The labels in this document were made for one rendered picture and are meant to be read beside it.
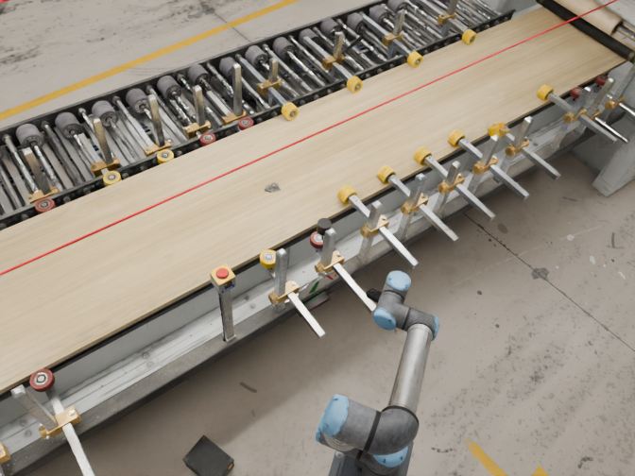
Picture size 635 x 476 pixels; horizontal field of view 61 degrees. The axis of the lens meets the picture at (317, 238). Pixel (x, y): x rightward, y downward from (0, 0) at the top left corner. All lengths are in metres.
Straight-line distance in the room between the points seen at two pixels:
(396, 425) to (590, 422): 2.07
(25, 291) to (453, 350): 2.28
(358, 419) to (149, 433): 1.71
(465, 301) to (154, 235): 1.98
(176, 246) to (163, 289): 0.22
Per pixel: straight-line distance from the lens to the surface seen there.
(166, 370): 2.41
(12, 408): 2.52
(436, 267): 3.63
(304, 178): 2.71
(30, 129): 3.22
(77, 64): 5.06
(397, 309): 2.01
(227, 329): 2.32
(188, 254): 2.44
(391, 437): 1.57
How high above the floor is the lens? 2.90
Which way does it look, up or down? 54 degrees down
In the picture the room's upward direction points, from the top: 8 degrees clockwise
